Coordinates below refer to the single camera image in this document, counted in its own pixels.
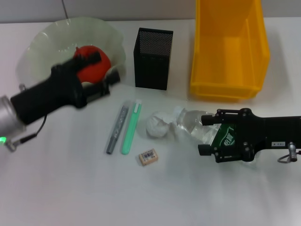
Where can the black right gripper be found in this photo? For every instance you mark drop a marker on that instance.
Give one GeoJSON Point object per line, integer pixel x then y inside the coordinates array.
{"type": "Point", "coordinates": [270, 133]}

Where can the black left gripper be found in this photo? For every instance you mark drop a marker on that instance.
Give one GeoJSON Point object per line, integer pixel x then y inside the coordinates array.
{"type": "Point", "coordinates": [47, 99]}

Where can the red pear-shaped fruit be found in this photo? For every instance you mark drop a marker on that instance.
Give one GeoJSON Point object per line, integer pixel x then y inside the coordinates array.
{"type": "Point", "coordinates": [94, 70]}

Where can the clear green-label water bottle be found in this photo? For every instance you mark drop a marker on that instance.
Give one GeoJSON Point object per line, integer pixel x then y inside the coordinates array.
{"type": "Point", "coordinates": [190, 122]}

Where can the white paper ball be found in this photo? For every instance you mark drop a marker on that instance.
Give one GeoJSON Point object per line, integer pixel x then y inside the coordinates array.
{"type": "Point", "coordinates": [156, 124]}

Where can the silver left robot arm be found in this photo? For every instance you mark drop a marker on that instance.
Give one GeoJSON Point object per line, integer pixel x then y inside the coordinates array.
{"type": "Point", "coordinates": [8, 117]}

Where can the black mesh pen holder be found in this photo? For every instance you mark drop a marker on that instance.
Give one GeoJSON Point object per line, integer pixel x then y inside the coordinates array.
{"type": "Point", "coordinates": [151, 68]}

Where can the pale green wavy glass plate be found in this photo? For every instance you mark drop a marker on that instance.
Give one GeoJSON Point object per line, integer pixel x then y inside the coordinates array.
{"type": "Point", "coordinates": [47, 42]}

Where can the beige eraser with barcode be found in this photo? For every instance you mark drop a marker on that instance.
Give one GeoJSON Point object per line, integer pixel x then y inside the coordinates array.
{"type": "Point", "coordinates": [148, 157]}

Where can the grey pen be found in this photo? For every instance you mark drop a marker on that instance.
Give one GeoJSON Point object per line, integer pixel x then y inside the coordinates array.
{"type": "Point", "coordinates": [116, 131]}

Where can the yellow plastic bin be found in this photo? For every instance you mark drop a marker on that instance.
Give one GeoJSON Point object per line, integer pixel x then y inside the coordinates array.
{"type": "Point", "coordinates": [225, 58]}

